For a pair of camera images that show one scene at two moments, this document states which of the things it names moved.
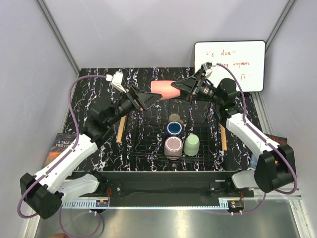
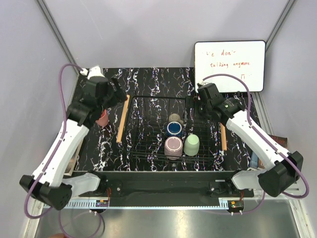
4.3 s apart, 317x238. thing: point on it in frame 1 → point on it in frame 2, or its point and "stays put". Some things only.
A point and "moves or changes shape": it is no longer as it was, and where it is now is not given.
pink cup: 165,89 moves or changes shape
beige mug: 175,117 stays put
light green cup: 191,145 stays put
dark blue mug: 174,128 stays put
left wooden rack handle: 121,129 stays put
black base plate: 173,185 stays put
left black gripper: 143,100 → 119,95
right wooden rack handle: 223,138 stays put
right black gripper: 186,85 → 197,101
